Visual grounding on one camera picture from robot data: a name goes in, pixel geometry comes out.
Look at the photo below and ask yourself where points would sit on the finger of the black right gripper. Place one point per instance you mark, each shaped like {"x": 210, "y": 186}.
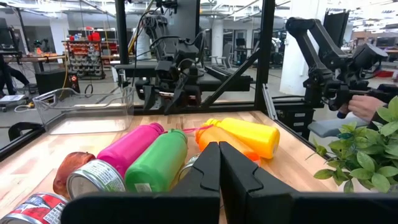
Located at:
{"x": 150, "y": 97}
{"x": 178, "y": 93}

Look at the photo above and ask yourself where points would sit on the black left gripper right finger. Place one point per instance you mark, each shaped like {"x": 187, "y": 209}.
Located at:
{"x": 248, "y": 199}

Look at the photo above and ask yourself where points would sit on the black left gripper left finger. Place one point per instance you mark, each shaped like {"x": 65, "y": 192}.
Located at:
{"x": 199, "y": 186}

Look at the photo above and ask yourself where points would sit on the green plastic bottle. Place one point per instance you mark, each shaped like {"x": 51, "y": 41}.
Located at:
{"x": 158, "y": 161}

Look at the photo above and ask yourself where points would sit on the orange plastic bottle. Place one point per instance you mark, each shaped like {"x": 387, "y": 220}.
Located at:
{"x": 217, "y": 138}

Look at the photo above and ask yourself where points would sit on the pink plastic bottle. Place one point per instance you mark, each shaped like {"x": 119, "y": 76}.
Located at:
{"x": 130, "y": 149}

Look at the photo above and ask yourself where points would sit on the yellow plastic bottle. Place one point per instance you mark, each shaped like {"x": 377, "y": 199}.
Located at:
{"x": 252, "y": 135}

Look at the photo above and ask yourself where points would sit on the dark red apple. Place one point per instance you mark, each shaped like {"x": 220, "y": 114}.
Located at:
{"x": 70, "y": 166}

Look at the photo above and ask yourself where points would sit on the grey office chair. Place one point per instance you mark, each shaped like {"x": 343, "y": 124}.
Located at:
{"x": 225, "y": 56}

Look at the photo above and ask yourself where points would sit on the clear plastic bin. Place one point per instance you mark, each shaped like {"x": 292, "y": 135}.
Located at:
{"x": 84, "y": 115}

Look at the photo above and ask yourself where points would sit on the parts shelf with red bins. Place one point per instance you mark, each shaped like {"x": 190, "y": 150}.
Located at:
{"x": 84, "y": 56}

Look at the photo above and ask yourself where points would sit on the white green label tin can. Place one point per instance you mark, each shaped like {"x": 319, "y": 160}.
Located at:
{"x": 96, "y": 179}

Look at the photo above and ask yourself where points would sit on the black computer with red light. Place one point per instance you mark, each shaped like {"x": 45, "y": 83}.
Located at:
{"x": 53, "y": 81}

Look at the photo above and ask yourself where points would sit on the white plant pot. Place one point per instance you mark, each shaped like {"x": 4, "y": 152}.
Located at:
{"x": 357, "y": 187}

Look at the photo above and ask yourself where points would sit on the grey padded seat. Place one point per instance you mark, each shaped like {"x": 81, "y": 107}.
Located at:
{"x": 332, "y": 127}

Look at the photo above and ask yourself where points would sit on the green leafy plant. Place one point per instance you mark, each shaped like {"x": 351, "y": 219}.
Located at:
{"x": 367, "y": 155}

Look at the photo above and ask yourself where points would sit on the person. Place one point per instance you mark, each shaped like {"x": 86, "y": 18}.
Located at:
{"x": 12, "y": 77}

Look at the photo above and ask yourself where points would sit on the person's hand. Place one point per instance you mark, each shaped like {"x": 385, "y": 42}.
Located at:
{"x": 363, "y": 107}

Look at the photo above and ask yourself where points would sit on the red label tin can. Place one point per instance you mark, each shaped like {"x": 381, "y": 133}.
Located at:
{"x": 34, "y": 208}

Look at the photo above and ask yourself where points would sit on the black aluminium rig frame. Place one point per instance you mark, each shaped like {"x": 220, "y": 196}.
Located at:
{"x": 267, "y": 46}

